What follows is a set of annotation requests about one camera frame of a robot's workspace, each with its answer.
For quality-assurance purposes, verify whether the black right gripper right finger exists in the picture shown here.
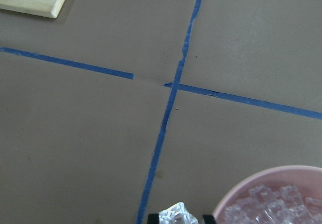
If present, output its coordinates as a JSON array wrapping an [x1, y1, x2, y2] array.
[[202, 214, 216, 224]]

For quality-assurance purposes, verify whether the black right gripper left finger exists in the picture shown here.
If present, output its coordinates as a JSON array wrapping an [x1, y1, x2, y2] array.
[[147, 213, 159, 224]]

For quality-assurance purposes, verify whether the clear ice cube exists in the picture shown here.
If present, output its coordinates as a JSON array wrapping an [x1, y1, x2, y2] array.
[[158, 202, 199, 224]]

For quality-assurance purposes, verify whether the pile of clear ice cubes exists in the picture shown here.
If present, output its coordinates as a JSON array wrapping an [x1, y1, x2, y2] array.
[[223, 184, 321, 223]]

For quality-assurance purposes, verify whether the pink bowl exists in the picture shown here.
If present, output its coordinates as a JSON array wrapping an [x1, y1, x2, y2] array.
[[213, 165, 321, 223]]

